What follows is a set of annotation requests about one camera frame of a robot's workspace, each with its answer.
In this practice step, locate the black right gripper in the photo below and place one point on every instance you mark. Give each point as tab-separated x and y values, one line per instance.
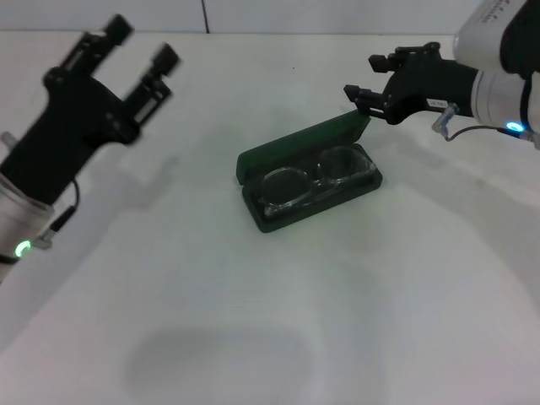
430	84

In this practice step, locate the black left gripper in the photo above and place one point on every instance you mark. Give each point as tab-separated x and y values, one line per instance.
71	122

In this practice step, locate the dark green glasses case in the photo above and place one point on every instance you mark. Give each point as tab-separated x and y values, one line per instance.
295	143

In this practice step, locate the clear transparent glasses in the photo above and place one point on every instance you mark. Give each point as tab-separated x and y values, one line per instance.
320	183

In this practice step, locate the right gripper silver connector stub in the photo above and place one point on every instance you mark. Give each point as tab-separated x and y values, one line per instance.
445	118

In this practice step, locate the gripper silver connector stub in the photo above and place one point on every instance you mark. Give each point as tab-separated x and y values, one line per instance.
445	118
6	139

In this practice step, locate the left gripper silver connector stub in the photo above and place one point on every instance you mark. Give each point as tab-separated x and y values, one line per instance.
6	139

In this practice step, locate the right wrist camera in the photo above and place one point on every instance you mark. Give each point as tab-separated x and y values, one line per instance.
485	29

